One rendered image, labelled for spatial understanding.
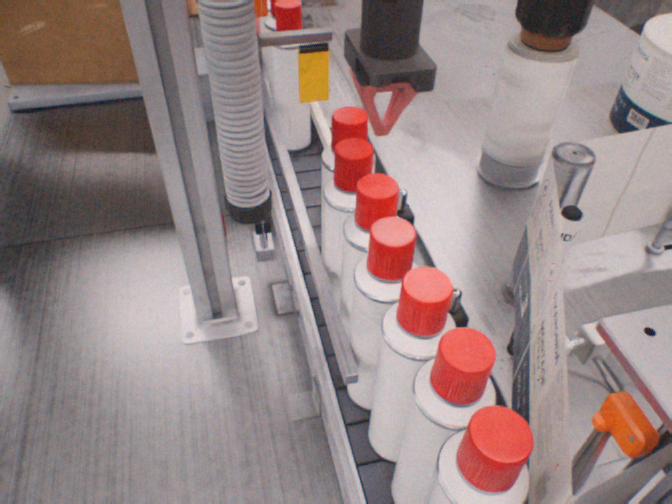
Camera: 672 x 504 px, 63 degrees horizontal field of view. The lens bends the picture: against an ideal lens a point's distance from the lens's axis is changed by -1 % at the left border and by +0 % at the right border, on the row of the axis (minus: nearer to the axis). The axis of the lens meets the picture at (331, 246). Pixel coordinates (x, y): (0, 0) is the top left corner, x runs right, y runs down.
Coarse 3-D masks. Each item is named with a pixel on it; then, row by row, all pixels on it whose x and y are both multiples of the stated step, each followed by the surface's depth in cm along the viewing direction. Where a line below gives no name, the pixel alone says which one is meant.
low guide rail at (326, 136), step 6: (312, 102) 84; (312, 108) 83; (318, 108) 83; (312, 114) 84; (318, 114) 82; (318, 120) 81; (324, 120) 81; (318, 126) 81; (324, 126) 80; (318, 132) 81; (324, 132) 78; (330, 132) 78; (324, 138) 78; (330, 138) 77; (324, 144) 78; (330, 144) 76
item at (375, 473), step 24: (264, 120) 87; (312, 120) 87; (312, 144) 82; (312, 168) 78; (312, 192) 74; (288, 216) 71; (312, 216) 71; (312, 288) 62; (336, 360) 55; (336, 384) 53; (360, 432) 50; (360, 456) 48; (360, 480) 50; (384, 480) 47
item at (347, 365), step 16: (272, 112) 73; (272, 128) 70; (288, 160) 65; (288, 176) 63; (288, 192) 62; (304, 208) 59; (304, 224) 57; (304, 240) 56; (320, 256) 54; (320, 272) 53; (320, 288) 51; (336, 304) 50; (336, 320) 48; (336, 336) 47; (336, 352) 47; (352, 368) 45
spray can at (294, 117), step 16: (288, 0) 69; (288, 16) 68; (272, 48) 71; (288, 48) 70; (272, 64) 73; (288, 64) 71; (272, 80) 75; (288, 80) 73; (288, 96) 74; (288, 112) 76; (304, 112) 77; (288, 128) 78; (304, 128) 79; (288, 144) 80; (304, 144) 80
